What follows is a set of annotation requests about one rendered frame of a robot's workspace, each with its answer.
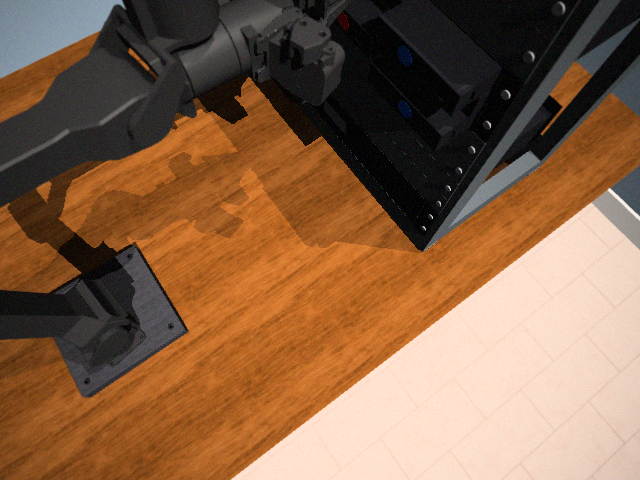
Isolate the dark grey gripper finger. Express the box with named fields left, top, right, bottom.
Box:
left=302, top=0, right=353, bottom=28
left=312, top=0, right=337, bottom=20

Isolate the black metal rack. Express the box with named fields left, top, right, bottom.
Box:
left=296, top=0, right=640, bottom=252

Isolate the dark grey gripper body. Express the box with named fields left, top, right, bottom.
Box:
left=218, top=0, right=315, bottom=104

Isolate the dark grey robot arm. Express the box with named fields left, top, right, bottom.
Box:
left=0, top=0, right=345, bottom=367

